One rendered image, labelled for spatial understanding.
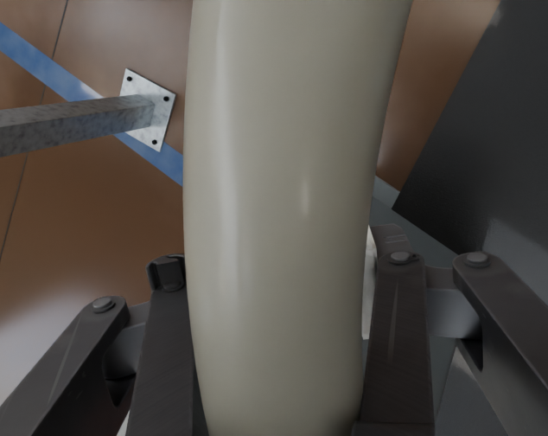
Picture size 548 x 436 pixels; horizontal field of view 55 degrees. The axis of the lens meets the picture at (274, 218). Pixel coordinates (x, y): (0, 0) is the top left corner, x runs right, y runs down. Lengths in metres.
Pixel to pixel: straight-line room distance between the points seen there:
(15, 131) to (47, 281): 1.08
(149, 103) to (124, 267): 0.63
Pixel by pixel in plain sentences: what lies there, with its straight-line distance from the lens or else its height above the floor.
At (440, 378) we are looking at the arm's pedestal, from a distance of 0.97.
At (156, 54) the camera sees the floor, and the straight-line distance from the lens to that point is 1.72.
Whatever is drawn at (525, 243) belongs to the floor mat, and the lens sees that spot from 1.43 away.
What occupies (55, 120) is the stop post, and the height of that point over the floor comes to 0.41.
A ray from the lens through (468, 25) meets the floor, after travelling 1.38.
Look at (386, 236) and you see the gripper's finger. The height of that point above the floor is 1.21.
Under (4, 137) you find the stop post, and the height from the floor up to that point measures 0.55.
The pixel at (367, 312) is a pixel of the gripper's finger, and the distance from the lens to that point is 0.16.
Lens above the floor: 1.37
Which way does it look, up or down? 59 degrees down
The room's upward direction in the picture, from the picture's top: 123 degrees counter-clockwise
